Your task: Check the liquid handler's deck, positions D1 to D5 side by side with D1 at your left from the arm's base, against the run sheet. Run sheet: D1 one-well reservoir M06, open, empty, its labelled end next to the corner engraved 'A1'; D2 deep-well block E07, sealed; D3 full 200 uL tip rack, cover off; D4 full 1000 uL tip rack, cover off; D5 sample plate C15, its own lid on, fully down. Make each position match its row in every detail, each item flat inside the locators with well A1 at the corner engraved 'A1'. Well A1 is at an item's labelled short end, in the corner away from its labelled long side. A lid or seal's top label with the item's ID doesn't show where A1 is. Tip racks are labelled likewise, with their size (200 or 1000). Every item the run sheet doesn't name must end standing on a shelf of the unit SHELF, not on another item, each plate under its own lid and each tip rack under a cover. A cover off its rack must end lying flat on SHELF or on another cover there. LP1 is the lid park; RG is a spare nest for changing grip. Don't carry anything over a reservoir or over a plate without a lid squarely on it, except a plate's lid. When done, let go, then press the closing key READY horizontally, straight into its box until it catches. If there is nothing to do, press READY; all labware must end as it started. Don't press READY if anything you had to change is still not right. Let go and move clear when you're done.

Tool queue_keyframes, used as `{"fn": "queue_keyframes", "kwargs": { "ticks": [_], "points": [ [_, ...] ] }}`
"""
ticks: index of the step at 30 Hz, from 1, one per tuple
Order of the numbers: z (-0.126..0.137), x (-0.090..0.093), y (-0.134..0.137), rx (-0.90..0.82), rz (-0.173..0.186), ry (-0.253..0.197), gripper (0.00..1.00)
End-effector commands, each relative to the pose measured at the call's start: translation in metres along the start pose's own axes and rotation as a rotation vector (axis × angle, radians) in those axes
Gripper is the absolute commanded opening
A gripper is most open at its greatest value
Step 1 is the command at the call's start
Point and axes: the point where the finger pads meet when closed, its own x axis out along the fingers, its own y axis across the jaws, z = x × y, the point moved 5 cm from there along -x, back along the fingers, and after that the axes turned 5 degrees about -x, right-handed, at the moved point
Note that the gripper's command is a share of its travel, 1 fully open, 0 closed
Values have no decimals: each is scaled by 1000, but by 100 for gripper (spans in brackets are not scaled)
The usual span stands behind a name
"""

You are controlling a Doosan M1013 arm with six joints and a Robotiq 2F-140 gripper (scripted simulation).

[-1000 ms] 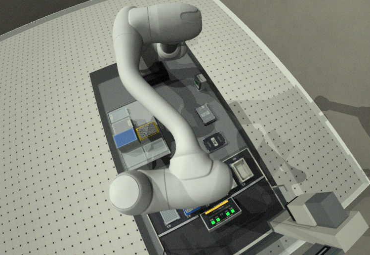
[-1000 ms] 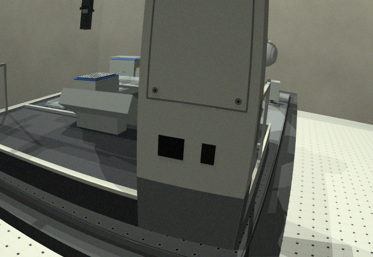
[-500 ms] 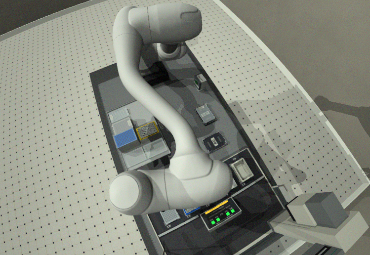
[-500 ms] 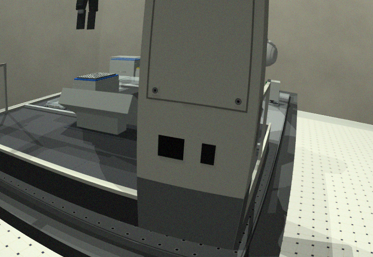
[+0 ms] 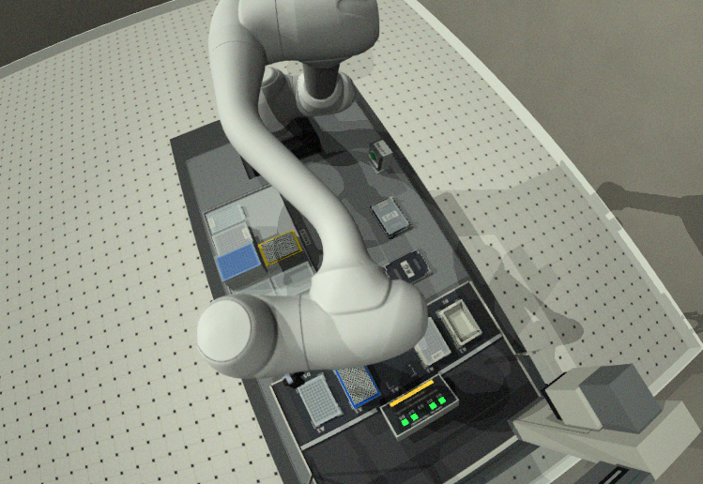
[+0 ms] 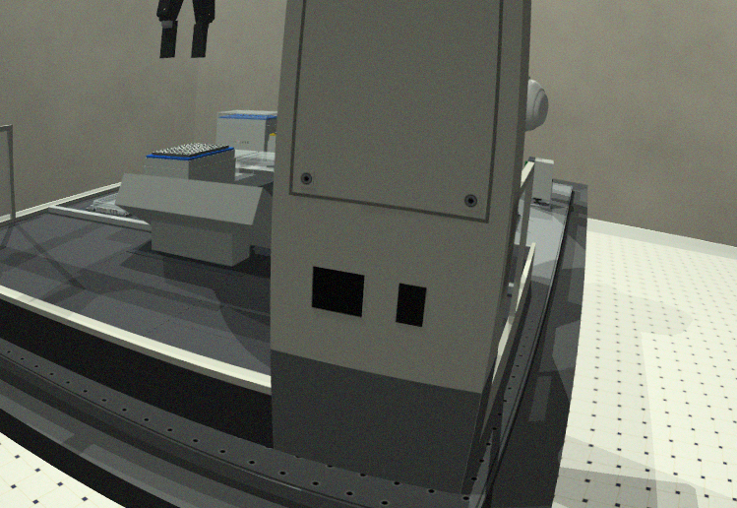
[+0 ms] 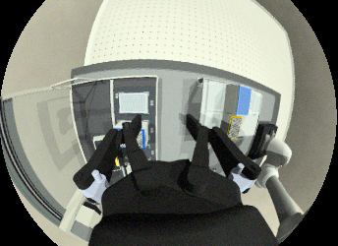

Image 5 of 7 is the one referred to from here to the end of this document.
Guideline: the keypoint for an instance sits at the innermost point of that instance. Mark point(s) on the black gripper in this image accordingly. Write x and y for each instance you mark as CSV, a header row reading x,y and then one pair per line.
x,y
293,378

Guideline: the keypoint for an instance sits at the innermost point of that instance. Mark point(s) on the white ready key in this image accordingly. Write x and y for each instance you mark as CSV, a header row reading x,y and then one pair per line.
x,y
380,156

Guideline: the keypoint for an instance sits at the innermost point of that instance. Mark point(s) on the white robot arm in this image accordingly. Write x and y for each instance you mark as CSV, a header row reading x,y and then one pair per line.
x,y
354,315

